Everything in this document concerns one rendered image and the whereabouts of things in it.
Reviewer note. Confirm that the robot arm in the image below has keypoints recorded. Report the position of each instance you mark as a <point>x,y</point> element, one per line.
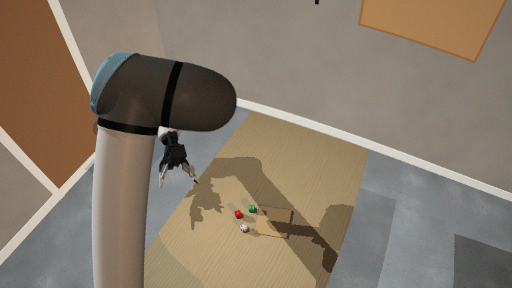
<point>137,96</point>

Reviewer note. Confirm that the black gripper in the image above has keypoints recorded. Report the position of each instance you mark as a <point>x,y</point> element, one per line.
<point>178,156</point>

